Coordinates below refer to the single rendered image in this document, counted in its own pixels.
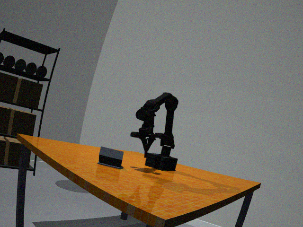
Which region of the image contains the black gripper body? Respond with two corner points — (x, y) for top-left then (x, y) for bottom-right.
(130, 122), (165, 139)

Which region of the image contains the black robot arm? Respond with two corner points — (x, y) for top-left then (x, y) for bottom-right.
(136, 92), (178, 157)

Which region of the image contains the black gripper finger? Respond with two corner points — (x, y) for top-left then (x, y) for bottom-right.
(139, 138), (147, 151)
(147, 138), (155, 151)

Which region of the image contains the grey flat panel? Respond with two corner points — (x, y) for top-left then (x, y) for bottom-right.
(98, 147), (124, 169)

